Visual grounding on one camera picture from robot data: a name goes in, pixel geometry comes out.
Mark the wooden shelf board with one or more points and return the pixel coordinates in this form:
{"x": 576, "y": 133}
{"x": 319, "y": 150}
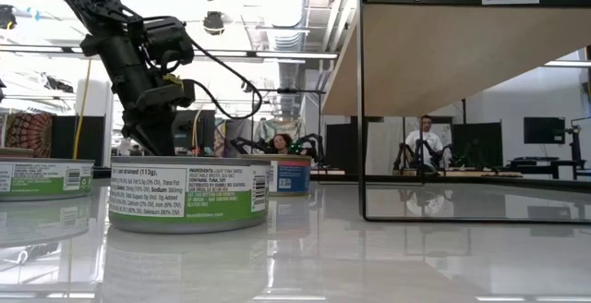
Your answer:
{"x": 438, "y": 53}

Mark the black background robot arm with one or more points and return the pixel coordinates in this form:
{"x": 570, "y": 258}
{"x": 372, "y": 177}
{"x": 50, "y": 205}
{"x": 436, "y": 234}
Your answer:
{"x": 242, "y": 143}
{"x": 399, "y": 160}
{"x": 314, "y": 142}

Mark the standing person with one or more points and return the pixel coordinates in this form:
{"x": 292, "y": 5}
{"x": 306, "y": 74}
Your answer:
{"x": 427, "y": 139}

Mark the grey hanging cloth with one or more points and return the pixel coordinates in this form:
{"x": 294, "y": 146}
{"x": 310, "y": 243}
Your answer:
{"x": 237, "y": 129}

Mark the black desk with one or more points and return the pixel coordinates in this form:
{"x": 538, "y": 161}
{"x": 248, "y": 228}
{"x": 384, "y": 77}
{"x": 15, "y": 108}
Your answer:
{"x": 535, "y": 164}

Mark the yellow gripper tag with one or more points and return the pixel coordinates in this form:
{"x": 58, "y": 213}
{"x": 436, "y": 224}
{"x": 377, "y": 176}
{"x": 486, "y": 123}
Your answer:
{"x": 173, "y": 80}

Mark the colourful patterned cloth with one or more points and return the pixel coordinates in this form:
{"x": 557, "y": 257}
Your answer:
{"x": 268, "y": 127}

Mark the ceiling light bar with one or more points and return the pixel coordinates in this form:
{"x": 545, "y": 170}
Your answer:
{"x": 295, "y": 55}

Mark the seated person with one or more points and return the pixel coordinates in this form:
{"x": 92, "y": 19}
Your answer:
{"x": 281, "y": 143}

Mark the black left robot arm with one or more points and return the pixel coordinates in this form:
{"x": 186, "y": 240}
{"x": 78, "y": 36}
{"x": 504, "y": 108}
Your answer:
{"x": 99, "y": 5}

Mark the black table frame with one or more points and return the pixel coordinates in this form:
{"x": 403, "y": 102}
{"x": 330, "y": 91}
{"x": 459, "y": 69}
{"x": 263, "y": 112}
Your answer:
{"x": 554, "y": 184}

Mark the black ceiling device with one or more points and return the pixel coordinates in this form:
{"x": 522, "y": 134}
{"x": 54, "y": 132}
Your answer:
{"x": 7, "y": 16}

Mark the silver ventilation duct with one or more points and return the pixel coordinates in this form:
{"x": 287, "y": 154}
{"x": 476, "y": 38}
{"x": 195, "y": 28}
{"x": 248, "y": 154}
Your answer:
{"x": 281, "y": 16}

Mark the blue pink salmon can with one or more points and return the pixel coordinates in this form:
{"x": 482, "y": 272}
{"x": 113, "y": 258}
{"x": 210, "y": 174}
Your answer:
{"x": 291, "y": 176}

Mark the black background rig frame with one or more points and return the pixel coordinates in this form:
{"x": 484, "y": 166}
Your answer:
{"x": 288, "y": 91}

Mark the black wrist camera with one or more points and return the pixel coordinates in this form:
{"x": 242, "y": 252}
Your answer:
{"x": 171, "y": 39}

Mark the black stand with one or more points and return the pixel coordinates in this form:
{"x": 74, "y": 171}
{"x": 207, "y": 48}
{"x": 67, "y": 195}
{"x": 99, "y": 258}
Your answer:
{"x": 576, "y": 141}

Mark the black wall monitor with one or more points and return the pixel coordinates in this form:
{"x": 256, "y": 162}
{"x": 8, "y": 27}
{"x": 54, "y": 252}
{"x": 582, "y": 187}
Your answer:
{"x": 544, "y": 129}

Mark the green label tuna can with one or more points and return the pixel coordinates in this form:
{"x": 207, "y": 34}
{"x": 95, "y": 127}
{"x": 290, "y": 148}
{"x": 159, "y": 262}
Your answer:
{"x": 184, "y": 197}
{"x": 41, "y": 178}

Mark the orange patterned tapestry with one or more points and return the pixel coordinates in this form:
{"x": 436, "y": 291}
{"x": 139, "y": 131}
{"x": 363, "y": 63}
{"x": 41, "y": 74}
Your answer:
{"x": 27, "y": 132}

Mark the black partition panel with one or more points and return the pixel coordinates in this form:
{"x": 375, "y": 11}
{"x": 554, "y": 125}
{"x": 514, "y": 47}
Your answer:
{"x": 94, "y": 141}
{"x": 475, "y": 143}
{"x": 341, "y": 146}

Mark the black ceiling camera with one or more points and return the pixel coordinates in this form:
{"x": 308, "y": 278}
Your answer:
{"x": 248, "y": 87}
{"x": 213, "y": 22}

